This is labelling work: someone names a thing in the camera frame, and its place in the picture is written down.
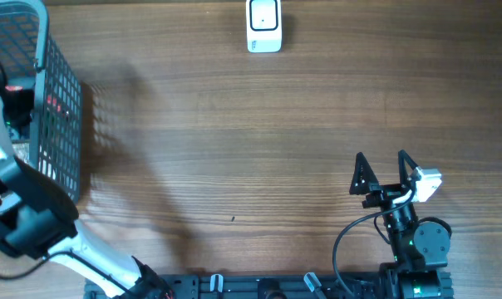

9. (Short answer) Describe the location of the white barcode scanner box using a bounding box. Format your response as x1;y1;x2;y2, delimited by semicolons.
245;0;283;53

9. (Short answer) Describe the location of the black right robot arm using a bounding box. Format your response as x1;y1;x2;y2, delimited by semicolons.
349;150;453;298

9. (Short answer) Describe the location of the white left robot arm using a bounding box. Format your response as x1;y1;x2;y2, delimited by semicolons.
0;64;175;298

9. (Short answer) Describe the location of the grey plastic shopping basket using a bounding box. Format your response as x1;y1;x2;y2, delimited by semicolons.
0;0;83;202

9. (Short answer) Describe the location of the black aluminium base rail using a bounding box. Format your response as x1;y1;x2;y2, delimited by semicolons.
83;272;455;299

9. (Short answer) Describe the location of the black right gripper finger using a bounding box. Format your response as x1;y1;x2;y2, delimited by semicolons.
349;152;379;195
398;149;418;188

